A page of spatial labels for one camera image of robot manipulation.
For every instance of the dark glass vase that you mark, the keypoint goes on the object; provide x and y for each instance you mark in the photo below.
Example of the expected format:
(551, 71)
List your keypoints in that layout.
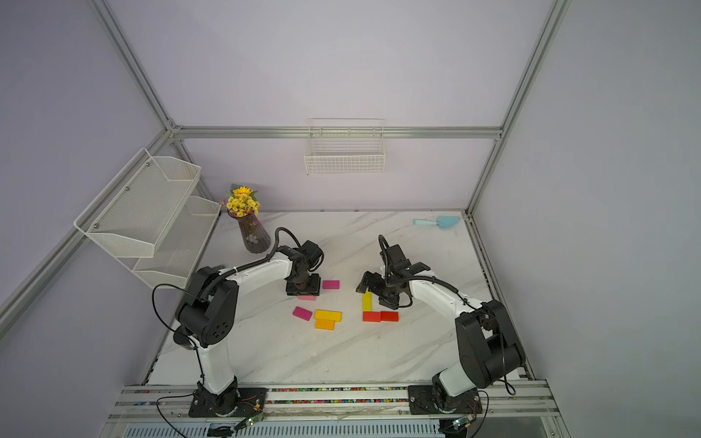
(255, 237)

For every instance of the aluminium front rail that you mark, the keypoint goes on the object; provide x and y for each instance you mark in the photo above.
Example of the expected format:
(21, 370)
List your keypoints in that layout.
(334, 402)

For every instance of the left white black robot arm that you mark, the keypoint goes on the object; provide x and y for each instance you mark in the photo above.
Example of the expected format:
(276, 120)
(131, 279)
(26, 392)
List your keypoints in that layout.
(207, 315)

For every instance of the yellow flower bouquet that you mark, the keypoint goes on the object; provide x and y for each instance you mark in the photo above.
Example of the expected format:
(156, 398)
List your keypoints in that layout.
(242, 202)

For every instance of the white mesh shelf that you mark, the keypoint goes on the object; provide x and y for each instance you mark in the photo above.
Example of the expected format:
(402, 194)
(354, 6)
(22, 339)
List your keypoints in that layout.
(132, 216)
(178, 256)

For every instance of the red block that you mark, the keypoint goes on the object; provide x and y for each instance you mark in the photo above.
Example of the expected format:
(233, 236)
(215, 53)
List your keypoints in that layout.
(373, 317)
(388, 316)

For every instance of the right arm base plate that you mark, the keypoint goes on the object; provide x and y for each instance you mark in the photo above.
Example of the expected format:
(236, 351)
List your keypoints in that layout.
(430, 399)

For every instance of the white wire wall basket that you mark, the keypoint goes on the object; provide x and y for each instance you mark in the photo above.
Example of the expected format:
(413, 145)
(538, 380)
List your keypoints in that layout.
(345, 147)

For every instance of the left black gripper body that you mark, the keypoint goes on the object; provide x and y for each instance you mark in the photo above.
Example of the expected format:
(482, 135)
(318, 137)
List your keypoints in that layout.
(308, 285)

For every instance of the lower white mesh shelf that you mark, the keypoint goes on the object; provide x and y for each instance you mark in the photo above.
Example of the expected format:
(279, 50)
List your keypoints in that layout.
(178, 256)

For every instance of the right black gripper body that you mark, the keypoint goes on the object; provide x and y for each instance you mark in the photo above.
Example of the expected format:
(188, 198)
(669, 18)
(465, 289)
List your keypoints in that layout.
(388, 293)

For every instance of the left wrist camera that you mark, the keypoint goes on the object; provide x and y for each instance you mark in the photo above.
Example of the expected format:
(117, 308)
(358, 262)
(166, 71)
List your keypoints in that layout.
(311, 251)

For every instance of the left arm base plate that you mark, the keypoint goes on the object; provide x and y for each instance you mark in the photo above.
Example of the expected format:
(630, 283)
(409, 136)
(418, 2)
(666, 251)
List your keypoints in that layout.
(236, 402)

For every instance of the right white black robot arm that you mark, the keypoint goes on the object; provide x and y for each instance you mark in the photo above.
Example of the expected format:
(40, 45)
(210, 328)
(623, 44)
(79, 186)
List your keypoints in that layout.
(488, 347)

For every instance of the upper white mesh shelf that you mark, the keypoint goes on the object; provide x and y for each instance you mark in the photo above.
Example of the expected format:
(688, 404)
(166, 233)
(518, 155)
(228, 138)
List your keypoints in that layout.
(132, 216)

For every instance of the orange block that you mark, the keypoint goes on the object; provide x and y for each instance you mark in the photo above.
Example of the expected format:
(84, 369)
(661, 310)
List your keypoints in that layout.
(325, 324)

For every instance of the yellow large block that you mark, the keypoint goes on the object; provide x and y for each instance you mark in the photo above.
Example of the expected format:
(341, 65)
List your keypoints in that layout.
(328, 315)

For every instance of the magenta block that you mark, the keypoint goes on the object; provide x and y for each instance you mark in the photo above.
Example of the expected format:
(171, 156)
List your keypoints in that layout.
(302, 313)
(331, 285)

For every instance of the teal scoop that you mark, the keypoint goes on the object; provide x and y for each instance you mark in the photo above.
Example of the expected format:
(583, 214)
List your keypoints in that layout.
(441, 222)

